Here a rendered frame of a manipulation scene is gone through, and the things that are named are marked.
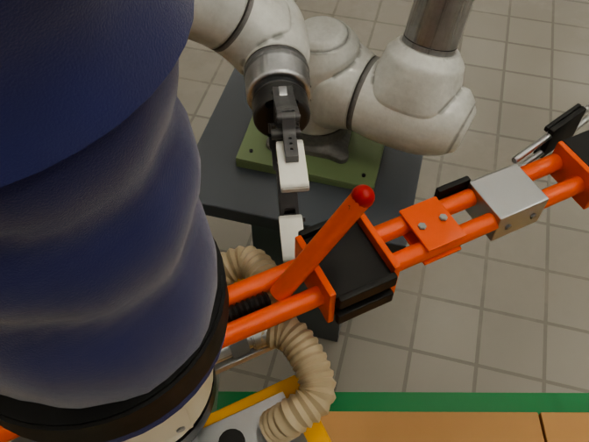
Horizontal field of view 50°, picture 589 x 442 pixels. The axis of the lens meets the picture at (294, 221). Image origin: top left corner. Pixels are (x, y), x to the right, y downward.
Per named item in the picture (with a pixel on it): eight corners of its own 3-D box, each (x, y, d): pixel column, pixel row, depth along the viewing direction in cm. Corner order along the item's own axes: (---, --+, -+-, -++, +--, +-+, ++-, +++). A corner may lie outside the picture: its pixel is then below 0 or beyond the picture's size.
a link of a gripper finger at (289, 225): (278, 215, 80) (278, 218, 81) (283, 260, 76) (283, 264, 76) (301, 213, 80) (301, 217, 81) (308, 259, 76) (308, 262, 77)
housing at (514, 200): (492, 244, 73) (502, 221, 70) (458, 203, 77) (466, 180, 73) (539, 223, 75) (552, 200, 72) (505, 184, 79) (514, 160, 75)
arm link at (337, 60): (299, 72, 142) (301, -11, 123) (372, 100, 137) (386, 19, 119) (265, 120, 134) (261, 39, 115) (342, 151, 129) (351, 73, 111)
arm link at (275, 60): (308, 94, 91) (313, 123, 87) (245, 98, 90) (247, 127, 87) (309, 42, 84) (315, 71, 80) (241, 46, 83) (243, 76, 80)
